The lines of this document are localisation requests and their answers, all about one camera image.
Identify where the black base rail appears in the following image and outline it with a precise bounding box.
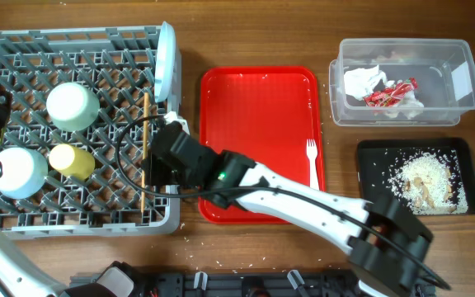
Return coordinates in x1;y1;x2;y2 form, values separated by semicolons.
144;270;366;297

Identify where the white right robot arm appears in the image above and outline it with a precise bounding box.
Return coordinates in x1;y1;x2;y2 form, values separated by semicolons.
145;146;449;296

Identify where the black plastic tray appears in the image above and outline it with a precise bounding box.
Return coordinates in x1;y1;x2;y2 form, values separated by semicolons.
356;138;475;215

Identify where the grey dishwasher rack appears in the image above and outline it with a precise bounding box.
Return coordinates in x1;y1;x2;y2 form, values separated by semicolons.
0;26;180;240

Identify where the spilled rice food waste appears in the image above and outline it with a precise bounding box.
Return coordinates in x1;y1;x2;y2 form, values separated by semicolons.
383;148;469;215

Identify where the red plastic tray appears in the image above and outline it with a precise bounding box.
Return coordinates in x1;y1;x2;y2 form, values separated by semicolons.
198;66;327;224

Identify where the red ketchup sachet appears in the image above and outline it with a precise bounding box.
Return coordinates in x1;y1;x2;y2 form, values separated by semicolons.
364;78;418;107

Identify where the large white plate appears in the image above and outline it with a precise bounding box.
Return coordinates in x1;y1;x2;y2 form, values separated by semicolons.
154;22;176;103

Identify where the clear plastic bin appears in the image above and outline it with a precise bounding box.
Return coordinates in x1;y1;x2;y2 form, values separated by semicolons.
329;38;475;126

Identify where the wooden chopstick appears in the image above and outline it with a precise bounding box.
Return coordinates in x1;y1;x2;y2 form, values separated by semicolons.
140;92;150;214

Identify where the white napkin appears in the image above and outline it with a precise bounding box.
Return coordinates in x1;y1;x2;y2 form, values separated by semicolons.
343;65;425;120

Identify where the yellow cup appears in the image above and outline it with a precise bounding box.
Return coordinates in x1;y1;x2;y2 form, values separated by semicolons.
49;144;95;181

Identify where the light blue food bowl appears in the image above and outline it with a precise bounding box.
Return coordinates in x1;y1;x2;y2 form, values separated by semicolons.
46;82;100;132

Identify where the white plastic fork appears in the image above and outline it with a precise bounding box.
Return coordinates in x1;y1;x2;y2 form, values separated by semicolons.
306;139;319;190

